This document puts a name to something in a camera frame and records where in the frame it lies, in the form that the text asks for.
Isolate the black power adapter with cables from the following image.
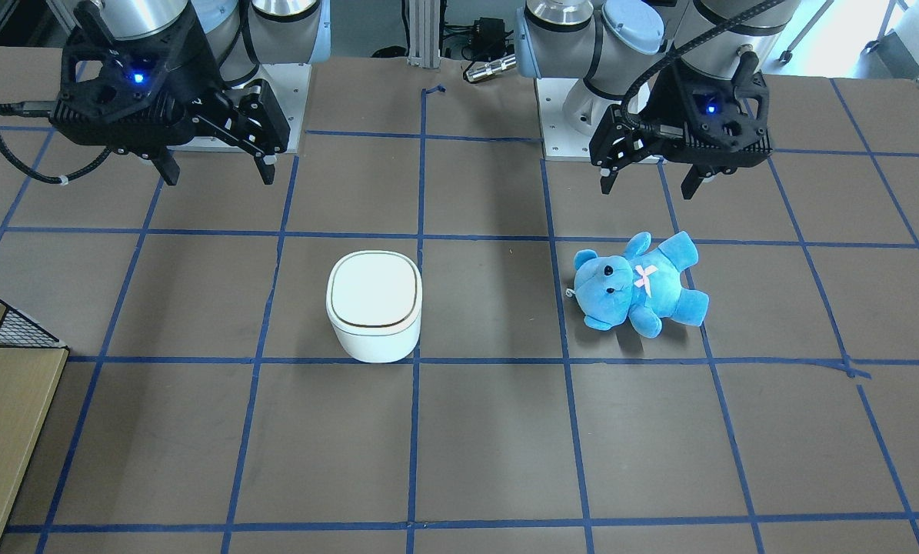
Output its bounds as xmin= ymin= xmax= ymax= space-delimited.
xmin=439 ymin=17 xmax=514 ymax=62

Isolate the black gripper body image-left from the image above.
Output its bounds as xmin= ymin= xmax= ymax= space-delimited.
xmin=51 ymin=2 xmax=289 ymax=157

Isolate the blue teddy bear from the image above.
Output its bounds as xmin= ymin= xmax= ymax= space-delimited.
xmin=565 ymin=231 xmax=710 ymax=338

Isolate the wooden shelf with wire mesh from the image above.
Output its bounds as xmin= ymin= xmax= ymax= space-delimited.
xmin=0 ymin=298 xmax=69 ymax=542

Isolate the aluminium frame post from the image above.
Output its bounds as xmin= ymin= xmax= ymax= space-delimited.
xmin=402 ymin=1 xmax=444 ymax=70

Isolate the silver cylindrical connector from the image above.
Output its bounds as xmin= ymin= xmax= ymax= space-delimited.
xmin=462 ymin=54 xmax=518 ymax=84

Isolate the white lidded trash can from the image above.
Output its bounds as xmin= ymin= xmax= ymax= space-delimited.
xmin=325 ymin=250 xmax=423 ymax=362

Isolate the black corrugated cable image-right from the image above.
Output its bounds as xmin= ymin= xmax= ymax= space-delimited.
xmin=618 ymin=1 xmax=784 ymax=130

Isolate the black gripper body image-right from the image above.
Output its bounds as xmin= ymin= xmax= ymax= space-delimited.
xmin=590 ymin=49 xmax=773 ymax=172

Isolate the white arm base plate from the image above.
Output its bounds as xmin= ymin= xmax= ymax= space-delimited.
xmin=535 ymin=78 xmax=614 ymax=162
xmin=168 ymin=63 xmax=312 ymax=153

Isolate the black corrugated cable image-left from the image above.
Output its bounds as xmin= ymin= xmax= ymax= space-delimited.
xmin=0 ymin=102 xmax=114 ymax=185

